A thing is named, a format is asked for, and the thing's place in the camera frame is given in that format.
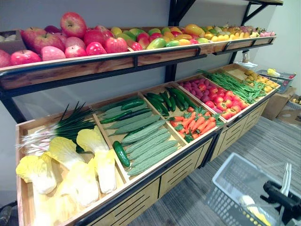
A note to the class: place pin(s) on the open cardboard box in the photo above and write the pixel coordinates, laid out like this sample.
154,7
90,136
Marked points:
290,113

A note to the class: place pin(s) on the pink dragon fruit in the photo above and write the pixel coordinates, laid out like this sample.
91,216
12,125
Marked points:
248,29

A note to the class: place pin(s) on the small yellow napa cabbage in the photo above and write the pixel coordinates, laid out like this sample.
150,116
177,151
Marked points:
251,207

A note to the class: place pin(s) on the white paper sheet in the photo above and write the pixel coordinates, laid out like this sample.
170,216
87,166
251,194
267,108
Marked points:
244,64

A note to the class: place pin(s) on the short wooden fruit shelf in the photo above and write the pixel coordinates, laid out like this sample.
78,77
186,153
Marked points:
237,44

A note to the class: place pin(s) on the orange carrot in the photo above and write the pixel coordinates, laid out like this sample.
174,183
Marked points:
198,123
208,127
195,136
175,124
178,118
182,134
192,120
190,109

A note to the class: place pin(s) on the brown yellow pineapple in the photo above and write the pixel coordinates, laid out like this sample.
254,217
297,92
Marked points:
231,29

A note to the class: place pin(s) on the orange fruit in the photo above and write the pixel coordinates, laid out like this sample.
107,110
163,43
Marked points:
209,36

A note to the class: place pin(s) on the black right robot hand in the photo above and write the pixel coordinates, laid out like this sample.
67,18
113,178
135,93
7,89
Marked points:
288,204

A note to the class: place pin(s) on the large orange mango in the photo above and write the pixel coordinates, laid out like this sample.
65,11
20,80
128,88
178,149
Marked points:
194,30

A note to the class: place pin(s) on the white plastic shopping basket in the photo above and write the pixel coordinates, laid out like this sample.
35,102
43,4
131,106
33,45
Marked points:
235,174

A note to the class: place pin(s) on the purple sweet potato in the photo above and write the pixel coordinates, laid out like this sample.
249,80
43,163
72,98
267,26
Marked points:
195,82
186,86
217,110
193,92
205,99
202,81
199,94

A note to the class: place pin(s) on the yellow lemon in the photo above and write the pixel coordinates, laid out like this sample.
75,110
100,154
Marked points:
221,38
214,38
232,36
226,37

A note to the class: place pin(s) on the closed cardboard box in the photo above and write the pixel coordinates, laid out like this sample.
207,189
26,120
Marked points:
278,103

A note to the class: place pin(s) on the large wooden vegetable stand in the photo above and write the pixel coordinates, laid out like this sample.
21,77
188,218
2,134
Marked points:
141,204

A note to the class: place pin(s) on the small wooden vegetable stand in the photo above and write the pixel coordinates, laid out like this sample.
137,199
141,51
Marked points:
237,131

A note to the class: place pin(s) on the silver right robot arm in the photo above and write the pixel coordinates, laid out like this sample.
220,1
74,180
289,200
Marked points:
296,223

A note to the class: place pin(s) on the pink peach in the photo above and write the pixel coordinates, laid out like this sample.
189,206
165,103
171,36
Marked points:
267,34

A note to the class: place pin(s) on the yellow vegetable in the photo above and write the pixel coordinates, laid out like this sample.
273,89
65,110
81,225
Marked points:
273,72

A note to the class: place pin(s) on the dark green cucumber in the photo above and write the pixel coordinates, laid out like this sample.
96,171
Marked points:
172,104
115,117
156,105
166,101
177,97
186,99
139,112
156,96
121,154
132,104
135,132

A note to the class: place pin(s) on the green bitter gourd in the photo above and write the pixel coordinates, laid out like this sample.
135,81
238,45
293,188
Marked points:
145,167
131,119
136,124
148,142
144,131
158,156
155,149

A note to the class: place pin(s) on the red mango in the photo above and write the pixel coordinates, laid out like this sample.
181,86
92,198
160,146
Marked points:
194,41
144,43
135,46
143,37
176,34
155,37

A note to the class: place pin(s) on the pale yellow fruit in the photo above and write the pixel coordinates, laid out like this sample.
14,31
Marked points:
255,34

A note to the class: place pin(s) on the long green bean pile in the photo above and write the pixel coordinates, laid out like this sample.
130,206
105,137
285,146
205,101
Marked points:
227,82

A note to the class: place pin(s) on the pale green loofah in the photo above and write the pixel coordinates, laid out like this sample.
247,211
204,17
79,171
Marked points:
115,104
122,110

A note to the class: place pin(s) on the pale green fruit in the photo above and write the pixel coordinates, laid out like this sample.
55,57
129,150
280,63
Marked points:
217,29

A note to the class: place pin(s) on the high wooden shelf board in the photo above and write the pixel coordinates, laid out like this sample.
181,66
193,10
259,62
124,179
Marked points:
270,1

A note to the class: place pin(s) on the grey red shopping basket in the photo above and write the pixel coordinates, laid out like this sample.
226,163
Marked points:
284,81

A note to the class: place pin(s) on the green pea pod pile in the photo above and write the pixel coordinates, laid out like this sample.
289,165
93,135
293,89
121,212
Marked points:
257,88

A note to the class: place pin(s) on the yellow potato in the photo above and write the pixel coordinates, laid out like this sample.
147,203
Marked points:
268,88
250,75
272,84
261,78

